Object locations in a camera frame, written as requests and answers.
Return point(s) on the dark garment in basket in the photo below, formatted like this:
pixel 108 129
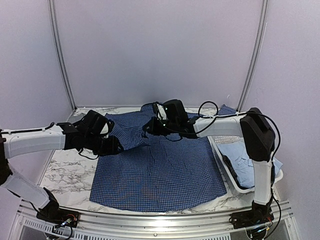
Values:
pixel 231 169

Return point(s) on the blue checked long sleeve shirt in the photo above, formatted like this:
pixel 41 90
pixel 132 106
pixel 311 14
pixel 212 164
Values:
pixel 155 173

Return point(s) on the light blue shirt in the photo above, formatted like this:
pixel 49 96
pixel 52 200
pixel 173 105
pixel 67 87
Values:
pixel 241 163

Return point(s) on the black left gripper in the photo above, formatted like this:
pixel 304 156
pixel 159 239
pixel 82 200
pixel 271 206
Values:
pixel 112 147

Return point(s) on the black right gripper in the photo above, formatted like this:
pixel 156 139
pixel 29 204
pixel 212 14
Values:
pixel 153 129

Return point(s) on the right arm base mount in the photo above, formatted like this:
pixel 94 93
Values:
pixel 248 218

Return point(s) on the white plastic laundry basket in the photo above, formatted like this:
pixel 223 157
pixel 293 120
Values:
pixel 214 141

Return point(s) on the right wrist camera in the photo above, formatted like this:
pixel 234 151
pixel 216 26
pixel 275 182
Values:
pixel 159 111

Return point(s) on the right aluminium corner post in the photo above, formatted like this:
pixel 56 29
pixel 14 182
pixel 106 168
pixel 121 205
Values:
pixel 262 24

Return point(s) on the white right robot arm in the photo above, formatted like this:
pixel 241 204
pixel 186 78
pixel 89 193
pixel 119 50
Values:
pixel 257 130

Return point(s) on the aluminium front frame rail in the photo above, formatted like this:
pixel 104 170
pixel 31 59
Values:
pixel 214 225

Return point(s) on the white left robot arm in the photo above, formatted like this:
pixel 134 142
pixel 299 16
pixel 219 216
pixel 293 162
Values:
pixel 91 132

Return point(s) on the folded grey shirt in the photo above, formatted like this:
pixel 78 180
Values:
pixel 76 118

